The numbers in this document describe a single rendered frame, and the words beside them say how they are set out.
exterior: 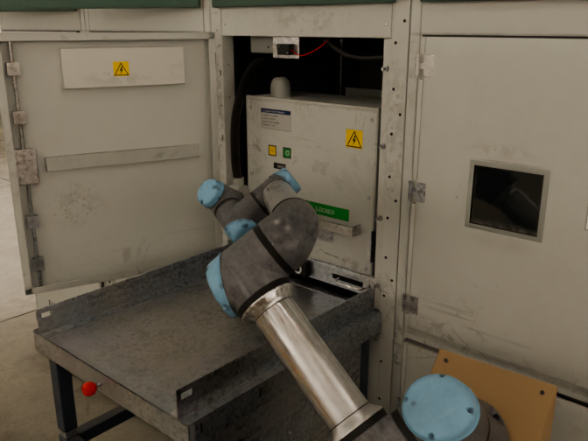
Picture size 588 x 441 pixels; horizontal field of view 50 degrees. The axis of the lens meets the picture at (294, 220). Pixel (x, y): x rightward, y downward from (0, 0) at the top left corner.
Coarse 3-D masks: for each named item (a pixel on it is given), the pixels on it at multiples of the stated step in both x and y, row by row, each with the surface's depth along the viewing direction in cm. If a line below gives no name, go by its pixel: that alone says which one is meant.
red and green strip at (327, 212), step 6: (312, 204) 186; (318, 204) 185; (324, 204) 183; (318, 210) 185; (324, 210) 184; (330, 210) 182; (336, 210) 181; (342, 210) 179; (348, 210) 178; (330, 216) 183; (336, 216) 181; (342, 216) 180; (348, 216) 178
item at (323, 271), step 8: (312, 264) 190; (320, 264) 188; (328, 264) 186; (312, 272) 191; (320, 272) 189; (328, 272) 187; (336, 272) 185; (344, 272) 183; (352, 272) 181; (320, 280) 190; (328, 280) 187; (344, 280) 183; (352, 280) 181; (360, 280) 179; (344, 288) 184
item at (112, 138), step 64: (0, 64) 167; (64, 64) 174; (128, 64) 182; (192, 64) 194; (64, 128) 181; (128, 128) 189; (192, 128) 199; (64, 192) 186; (128, 192) 195; (192, 192) 205; (64, 256) 191; (128, 256) 200
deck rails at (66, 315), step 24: (192, 264) 196; (120, 288) 177; (144, 288) 183; (168, 288) 188; (72, 312) 167; (96, 312) 172; (336, 312) 162; (360, 312) 171; (48, 336) 159; (240, 360) 137; (264, 360) 143; (192, 384) 127; (216, 384) 132; (240, 384) 138; (192, 408) 128
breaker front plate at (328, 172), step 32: (256, 128) 195; (320, 128) 178; (352, 128) 171; (256, 160) 198; (288, 160) 189; (320, 160) 181; (352, 160) 173; (320, 192) 183; (352, 192) 176; (352, 224) 178; (320, 256) 189; (352, 256) 181
